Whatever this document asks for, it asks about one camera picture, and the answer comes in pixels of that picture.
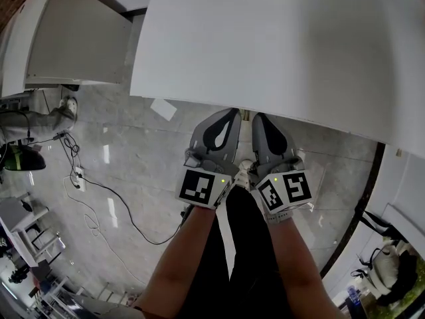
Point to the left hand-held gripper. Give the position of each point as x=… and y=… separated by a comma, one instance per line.
x=196, y=188

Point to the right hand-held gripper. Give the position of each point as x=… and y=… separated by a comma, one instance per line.
x=297, y=188

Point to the person's left forearm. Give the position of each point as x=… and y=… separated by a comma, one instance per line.
x=176, y=261

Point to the person's right forearm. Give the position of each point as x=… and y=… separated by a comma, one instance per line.
x=299, y=271

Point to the white desk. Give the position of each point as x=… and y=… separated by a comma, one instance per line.
x=265, y=45

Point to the person's right shoe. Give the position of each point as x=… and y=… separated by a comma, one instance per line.
x=244, y=174

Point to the person's shoe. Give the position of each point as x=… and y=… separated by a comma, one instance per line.
x=69, y=105
x=244, y=174

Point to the white paper sheet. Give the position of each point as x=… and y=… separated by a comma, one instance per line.
x=163, y=109

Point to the white wrist band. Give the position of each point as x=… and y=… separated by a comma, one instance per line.
x=279, y=218

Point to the person's black trousers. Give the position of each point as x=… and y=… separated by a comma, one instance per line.
x=252, y=244

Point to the white power strip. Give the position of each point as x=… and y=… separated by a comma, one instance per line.
x=79, y=178

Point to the white and black bag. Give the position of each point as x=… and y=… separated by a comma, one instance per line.
x=388, y=264

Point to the blue water bottle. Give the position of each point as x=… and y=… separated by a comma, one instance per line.
x=353, y=294

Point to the white side cabinet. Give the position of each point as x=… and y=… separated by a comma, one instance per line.
x=76, y=38

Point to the black framed window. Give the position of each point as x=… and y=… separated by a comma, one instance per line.
x=411, y=297

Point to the white low shelf unit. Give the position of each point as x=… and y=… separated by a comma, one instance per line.
x=20, y=218

